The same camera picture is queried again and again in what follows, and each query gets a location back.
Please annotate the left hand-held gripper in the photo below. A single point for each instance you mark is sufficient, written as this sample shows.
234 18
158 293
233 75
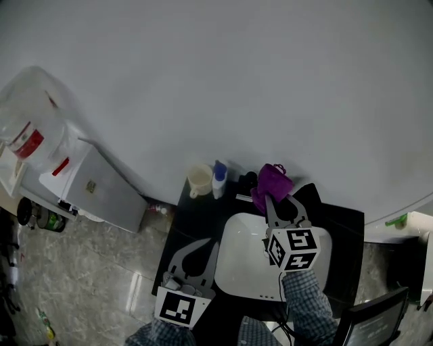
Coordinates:
176 305

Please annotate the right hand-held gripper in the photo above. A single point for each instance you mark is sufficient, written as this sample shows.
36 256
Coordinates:
297 241

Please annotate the purple cloth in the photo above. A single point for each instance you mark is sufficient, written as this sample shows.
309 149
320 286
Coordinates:
274 184

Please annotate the dark soap dispenser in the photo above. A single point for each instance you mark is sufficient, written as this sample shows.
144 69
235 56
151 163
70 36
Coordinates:
248 179

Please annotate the person's left forearm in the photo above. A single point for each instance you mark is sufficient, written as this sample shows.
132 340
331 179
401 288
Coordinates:
159 336

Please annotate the person's right forearm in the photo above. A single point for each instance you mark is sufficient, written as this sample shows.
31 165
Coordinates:
304 304

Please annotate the white bottle with blue cap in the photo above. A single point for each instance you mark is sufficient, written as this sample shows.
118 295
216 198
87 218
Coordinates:
219 187

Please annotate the white water dispenser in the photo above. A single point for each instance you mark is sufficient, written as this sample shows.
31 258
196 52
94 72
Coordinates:
101 196

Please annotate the black-topped vanity cabinet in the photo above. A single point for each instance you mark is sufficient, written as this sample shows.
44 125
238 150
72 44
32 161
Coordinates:
189 223

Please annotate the white sink basin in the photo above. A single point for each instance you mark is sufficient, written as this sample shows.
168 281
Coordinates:
243 256

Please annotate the cream mug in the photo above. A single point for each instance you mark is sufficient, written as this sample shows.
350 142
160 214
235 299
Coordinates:
200 179

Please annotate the dark bin with white lid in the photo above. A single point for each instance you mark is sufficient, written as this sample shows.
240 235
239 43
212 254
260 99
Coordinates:
402 267

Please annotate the white ledge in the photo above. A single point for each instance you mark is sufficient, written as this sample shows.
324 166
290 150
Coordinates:
417 229

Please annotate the black framed panel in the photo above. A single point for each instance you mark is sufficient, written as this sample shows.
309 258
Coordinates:
372 324

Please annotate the black round pot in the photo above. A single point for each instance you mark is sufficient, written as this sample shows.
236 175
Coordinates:
24 211

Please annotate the clear water jug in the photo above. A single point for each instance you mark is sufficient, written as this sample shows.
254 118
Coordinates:
30 101

